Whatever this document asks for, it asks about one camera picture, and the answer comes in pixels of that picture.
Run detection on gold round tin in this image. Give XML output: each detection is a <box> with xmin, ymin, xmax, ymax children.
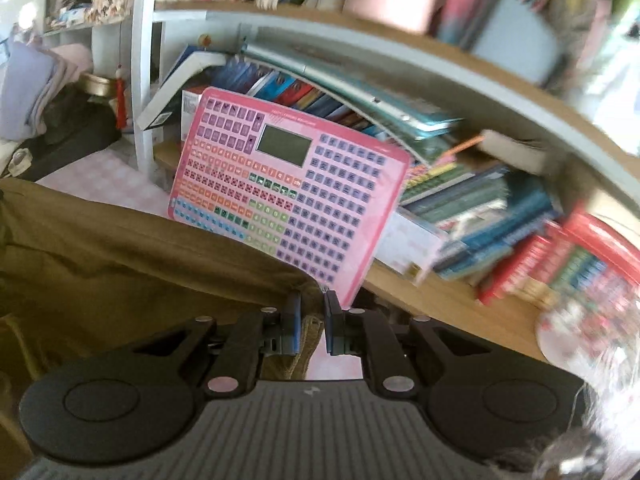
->
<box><xmin>80</xmin><ymin>72</ymin><xmax>118</xmax><ymax>97</ymax></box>

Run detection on wooden bookshelf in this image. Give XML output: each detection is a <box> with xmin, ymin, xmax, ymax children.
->
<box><xmin>132</xmin><ymin>0</ymin><xmax>640</xmax><ymax>361</ymax></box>

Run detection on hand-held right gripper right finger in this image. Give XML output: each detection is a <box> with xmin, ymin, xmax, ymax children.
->
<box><xmin>322</xmin><ymin>290</ymin><xmax>496</xmax><ymax>400</ymax></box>

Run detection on lilac folded cloth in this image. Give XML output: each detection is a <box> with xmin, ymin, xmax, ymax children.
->
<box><xmin>0</xmin><ymin>40</ymin><xmax>66</xmax><ymax>141</ymax></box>

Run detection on pink cartoon desk mat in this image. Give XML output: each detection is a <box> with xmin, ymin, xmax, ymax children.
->
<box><xmin>36</xmin><ymin>152</ymin><xmax>363</xmax><ymax>381</ymax></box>

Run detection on red thick dictionary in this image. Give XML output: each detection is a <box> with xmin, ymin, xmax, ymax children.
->
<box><xmin>477</xmin><ymin>220</ymin><xmax>566</xmax><ymax>306</ymax></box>

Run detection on grey flat laptop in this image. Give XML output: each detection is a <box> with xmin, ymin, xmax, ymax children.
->
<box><xmin>240</xmin><ymin>40</ymin><xmax>466</xmax><ymax>136</ymax></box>

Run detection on figurine display plate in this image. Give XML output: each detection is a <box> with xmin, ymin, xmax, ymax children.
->
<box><xmin>535</xmin><ymin>255</ymin><xmax>640</xmax><ymax>391</ymax></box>

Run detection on red book box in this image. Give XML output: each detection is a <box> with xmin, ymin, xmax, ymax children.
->
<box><xmin>565</xmin><ymin>205</ymin><xmax>640</xmax><ymax>271</ymax></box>

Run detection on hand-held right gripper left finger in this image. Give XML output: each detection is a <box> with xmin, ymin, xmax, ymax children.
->
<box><xmin>132</xmin><ymin>292</ymin><xmax>303</xmax><ymax>401</ymax></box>

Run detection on white paper box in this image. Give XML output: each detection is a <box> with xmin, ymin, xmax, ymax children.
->
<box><xmin>377</xmin><ymin>207</ymin><xmax>448</xmax><ymax>286</ymax></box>

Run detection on white fluffy sleeve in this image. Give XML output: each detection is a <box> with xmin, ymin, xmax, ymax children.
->
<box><xmin>580</xmin><ymin>350</ymin><xmax>640</xmax><ymax>480</ymax></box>

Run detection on pink button learning pad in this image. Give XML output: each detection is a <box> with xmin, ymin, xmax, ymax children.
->
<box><xmin>167</xmin><ymin>86</ymin><xmax>413</xmax><ymax>308</ymax></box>

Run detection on white shelf unit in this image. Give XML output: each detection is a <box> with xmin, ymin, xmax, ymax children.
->
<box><xmin>42</xmin><ymin>0</ymin><xmax>166</xmax><ymax>181</ymax></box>

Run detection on white wristwatch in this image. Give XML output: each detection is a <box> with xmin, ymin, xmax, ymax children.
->
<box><xmin>10</xmin><ymin>149</ymin><xmax>33</xmax><ymax>176</ymax></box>

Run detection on black bag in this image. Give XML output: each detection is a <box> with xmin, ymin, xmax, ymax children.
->
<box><xmin>0</xmin><ymin>87</ymin><xmax>121</xmax><ymax>181</ymax></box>

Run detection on brown corduroy pants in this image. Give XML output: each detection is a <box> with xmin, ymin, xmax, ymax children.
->
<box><xmin>0</xmin><ymin>178</ymin><xmax>327</xmax><ymax>480</ymax></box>

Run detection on shiny silver bead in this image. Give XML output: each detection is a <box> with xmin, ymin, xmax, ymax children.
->
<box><xmin>530</xmin><ymin>430</ymin><xmax>608</xmax><ymax>480</ymax></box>

